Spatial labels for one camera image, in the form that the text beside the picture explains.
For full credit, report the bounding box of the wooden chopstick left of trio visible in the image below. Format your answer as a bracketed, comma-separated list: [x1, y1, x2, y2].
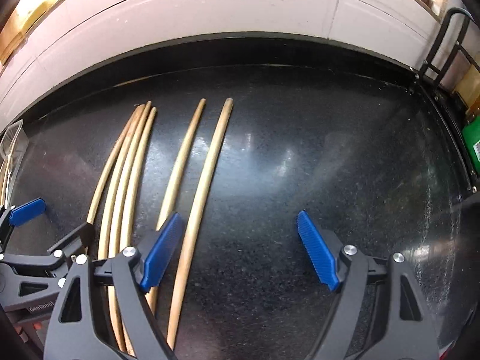
[86, 105, 143, 224]

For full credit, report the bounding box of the clear plastic utensil tray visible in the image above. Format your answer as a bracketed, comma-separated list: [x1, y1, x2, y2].
[1, 119, 29, 208]

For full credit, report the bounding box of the black metal rack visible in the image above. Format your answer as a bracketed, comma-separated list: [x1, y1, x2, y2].
[415, 6, 480, 95]

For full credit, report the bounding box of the round-tip wooden chopstick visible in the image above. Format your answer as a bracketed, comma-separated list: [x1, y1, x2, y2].
[145, 97, 208, 316]

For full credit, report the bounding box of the green container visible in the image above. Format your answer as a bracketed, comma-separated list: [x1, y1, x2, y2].
[462, 116, 480, 173]

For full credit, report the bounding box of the square-tip wooden chopstick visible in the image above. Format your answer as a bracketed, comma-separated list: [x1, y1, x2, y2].
[166, 97, 233, 350]

